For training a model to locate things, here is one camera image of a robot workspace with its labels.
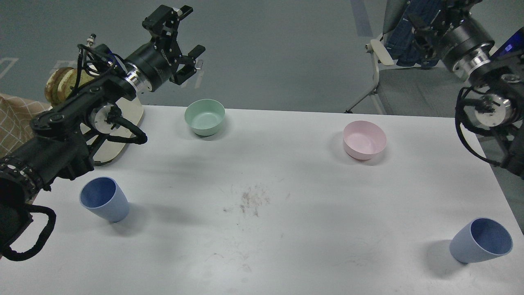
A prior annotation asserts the grey office chair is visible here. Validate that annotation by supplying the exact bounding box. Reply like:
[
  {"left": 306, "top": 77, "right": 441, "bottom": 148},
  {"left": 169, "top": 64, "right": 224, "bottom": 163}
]
[{"left": 345, "top": 0, "right": 492, "bottom": 119}]

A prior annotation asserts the cream toaster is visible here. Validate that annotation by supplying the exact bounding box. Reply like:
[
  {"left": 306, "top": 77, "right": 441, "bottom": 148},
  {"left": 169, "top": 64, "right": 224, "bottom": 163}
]
[{"left": 48, "top": 98, "right": 145, "bottom": 166}]

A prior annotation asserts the green bowl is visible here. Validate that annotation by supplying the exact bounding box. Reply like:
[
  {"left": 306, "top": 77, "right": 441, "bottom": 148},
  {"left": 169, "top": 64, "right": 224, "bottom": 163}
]
[{"left": 185, "top": 99, "right": 225, "bottom": 136}]

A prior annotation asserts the brown patterned cloth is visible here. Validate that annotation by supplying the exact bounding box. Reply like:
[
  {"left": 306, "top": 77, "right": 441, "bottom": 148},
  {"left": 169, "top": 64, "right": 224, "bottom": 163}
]
[{"left": 0, "top": 93, "right": 52, "bottom": 205}]

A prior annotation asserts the pink bowl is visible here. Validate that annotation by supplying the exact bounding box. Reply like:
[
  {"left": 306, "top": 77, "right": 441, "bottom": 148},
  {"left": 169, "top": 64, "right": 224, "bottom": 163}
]
[{"left": 342, "top": 120, "right": 387, "bottom": 161}]

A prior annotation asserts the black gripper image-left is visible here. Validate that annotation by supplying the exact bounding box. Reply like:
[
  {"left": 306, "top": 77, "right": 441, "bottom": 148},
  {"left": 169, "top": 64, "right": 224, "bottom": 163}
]
[{"left": 125, "top": 5, "right": 206, "bottom": 92}]

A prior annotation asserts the bread slice front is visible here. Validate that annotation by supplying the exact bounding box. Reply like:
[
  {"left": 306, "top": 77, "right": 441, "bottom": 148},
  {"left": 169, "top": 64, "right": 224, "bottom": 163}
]
[{"left": 56, "top": 68, "right": 94, "bottom": 103}]

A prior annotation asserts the blue denim jacket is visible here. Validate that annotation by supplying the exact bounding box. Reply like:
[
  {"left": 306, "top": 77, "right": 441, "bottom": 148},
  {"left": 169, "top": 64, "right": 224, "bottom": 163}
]
[{"left": 382, "top": 0, "right": 441, "bottom": 69}]

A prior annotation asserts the blue cup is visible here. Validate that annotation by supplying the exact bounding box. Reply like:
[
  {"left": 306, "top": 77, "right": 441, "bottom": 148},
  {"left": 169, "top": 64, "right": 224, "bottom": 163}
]
[
  {"left": 79, "top": 176, "right": 130, "bottom": 222},
  {"left": 449, "top": 217, "right": 513, "bottom": 264}
]

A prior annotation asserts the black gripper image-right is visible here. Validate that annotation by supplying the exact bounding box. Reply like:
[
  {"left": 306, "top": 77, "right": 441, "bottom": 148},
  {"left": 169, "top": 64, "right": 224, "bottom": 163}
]
[{"left": 409, "top": 0, "right": 495, "bottom": 74}]

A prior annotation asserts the bread slice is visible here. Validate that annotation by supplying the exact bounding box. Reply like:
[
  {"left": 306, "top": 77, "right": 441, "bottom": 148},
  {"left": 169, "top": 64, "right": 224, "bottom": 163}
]
[
  {"left": 56, "top": 68, "right": 94, "bottom": 103},
  {"left": 44, "top": 67, "right": 73, "bottom": 106}
]

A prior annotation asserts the bread slice back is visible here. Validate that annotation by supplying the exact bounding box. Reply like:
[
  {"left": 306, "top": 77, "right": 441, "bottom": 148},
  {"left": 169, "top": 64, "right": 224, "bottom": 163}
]
[{"left": 44, "top": 67, "right": 73, "bottom": 106}]

